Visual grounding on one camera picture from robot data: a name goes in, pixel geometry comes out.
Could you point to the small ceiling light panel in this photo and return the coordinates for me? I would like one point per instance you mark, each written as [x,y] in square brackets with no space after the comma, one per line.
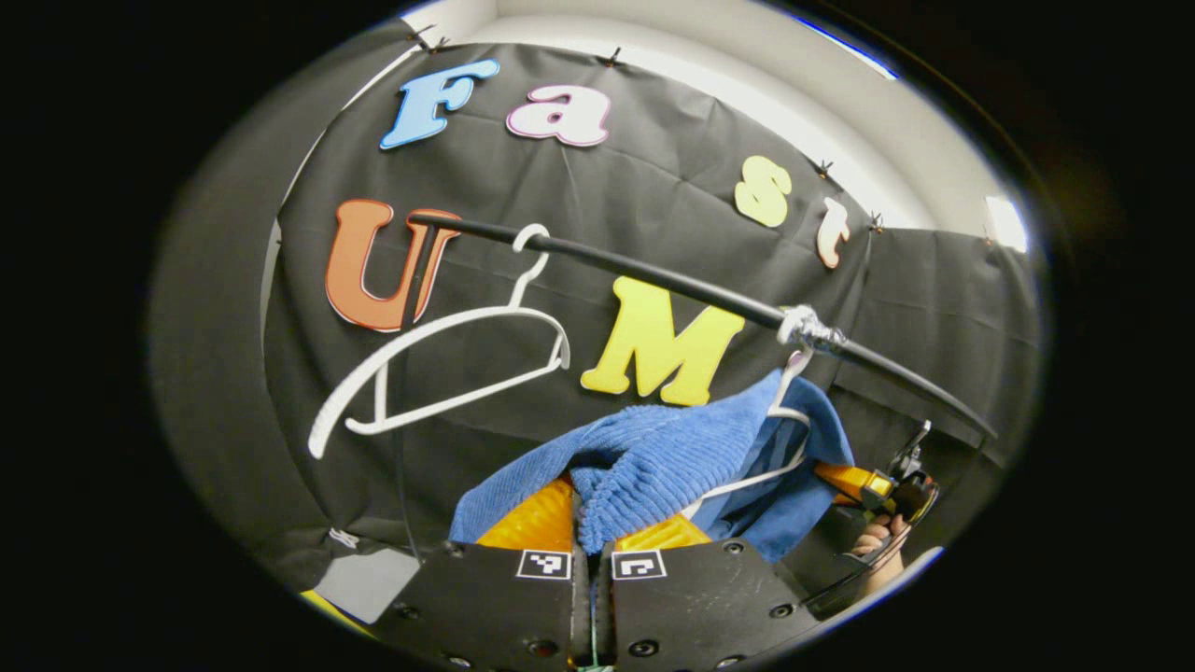
[1006,224]

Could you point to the black backdrop cloth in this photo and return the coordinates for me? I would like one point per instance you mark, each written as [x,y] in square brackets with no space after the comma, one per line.
[653,187]

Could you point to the white empty clothes hanger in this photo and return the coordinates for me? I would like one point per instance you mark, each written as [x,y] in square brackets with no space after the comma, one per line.
[467,322]

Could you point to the white cloth clip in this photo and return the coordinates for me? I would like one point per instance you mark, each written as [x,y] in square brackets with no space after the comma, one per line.
[344,538]

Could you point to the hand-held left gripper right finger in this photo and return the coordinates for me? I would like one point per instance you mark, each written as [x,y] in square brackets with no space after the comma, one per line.
[700,597]

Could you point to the white taped clothes hanger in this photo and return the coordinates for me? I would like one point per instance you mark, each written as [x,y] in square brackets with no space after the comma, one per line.
[794,369]

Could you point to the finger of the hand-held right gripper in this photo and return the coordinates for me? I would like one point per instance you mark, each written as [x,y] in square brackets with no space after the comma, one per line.
[854,482]

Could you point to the blue shirt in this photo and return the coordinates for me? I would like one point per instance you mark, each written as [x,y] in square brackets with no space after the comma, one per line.
[653,457]

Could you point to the black garment rack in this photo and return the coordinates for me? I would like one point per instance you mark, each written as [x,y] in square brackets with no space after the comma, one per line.
[653,278]

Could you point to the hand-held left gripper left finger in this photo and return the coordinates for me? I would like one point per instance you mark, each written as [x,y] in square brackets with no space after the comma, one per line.
[485,607]

